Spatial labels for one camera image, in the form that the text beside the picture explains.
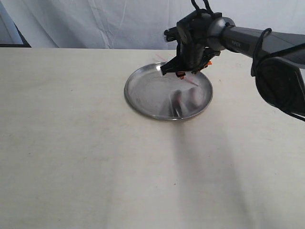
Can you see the round metal plate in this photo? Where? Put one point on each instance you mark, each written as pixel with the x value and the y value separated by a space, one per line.
pixel 166 97

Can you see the white backdrop cloth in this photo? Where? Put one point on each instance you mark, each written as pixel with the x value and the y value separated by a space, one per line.
pixel 136 24

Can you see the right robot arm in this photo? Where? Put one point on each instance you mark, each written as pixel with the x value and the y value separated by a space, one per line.
pixel 278 59

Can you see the pink plastic straw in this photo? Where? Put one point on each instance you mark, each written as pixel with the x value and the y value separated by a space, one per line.
pixel 163 59

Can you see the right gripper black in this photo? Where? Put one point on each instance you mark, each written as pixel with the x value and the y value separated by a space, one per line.
pixel 193 53

